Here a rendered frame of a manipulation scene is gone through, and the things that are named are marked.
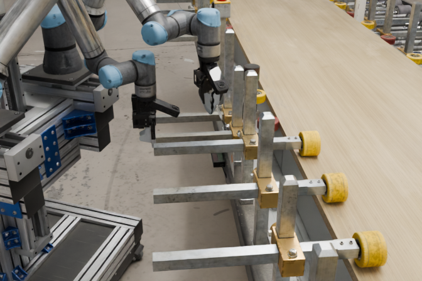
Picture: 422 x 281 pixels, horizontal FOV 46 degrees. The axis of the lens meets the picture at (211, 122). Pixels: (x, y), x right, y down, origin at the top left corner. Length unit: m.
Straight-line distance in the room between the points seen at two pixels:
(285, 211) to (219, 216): 1.70
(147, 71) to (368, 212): 0.82
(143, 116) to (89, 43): 0.31
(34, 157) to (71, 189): 1.55
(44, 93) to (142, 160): 1.44
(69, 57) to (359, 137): 1.10
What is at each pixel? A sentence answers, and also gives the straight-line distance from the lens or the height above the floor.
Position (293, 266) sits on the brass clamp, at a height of 0.95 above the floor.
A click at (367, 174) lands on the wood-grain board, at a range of 1.57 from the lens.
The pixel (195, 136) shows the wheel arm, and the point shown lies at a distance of 1.79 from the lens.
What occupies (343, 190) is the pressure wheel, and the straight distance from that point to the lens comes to 1.38.
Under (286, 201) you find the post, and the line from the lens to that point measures 1.10.
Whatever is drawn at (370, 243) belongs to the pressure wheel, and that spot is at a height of 0.98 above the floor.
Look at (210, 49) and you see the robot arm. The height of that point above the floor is 1.20.
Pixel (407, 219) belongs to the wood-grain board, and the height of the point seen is 0.90.
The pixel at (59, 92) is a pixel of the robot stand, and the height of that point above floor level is 0.96.
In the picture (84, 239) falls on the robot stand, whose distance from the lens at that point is 2.40.
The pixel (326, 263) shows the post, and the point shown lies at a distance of 0.89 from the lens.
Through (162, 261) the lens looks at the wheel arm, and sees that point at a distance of 1.12.
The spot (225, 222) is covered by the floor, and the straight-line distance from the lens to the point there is 2.76.
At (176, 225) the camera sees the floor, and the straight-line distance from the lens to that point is 2.75.
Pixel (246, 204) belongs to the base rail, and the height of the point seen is 0.70.
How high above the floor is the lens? 1.71
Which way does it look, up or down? 27 degrees down
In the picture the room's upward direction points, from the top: straight up
